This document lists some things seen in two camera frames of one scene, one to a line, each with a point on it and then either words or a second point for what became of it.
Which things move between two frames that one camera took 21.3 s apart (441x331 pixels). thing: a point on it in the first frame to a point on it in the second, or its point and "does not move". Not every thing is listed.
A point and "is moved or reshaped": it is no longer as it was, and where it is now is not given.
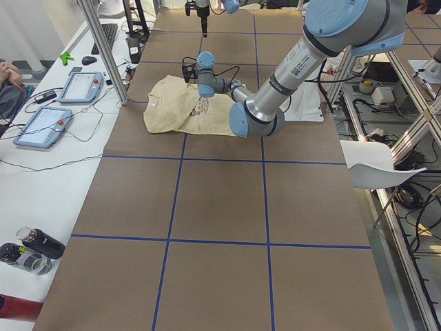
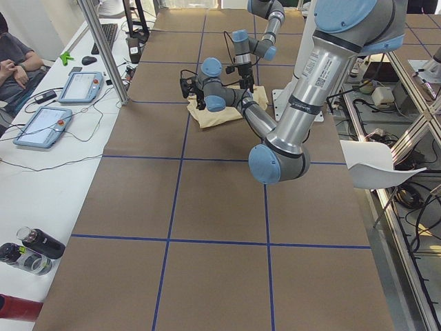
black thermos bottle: (46, 245) does not move
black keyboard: (109, 30) does not move
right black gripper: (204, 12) to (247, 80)
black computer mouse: (88, 60) does not move
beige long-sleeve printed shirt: (174, 105) is moved or reshaped
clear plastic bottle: (27, 261) does not move
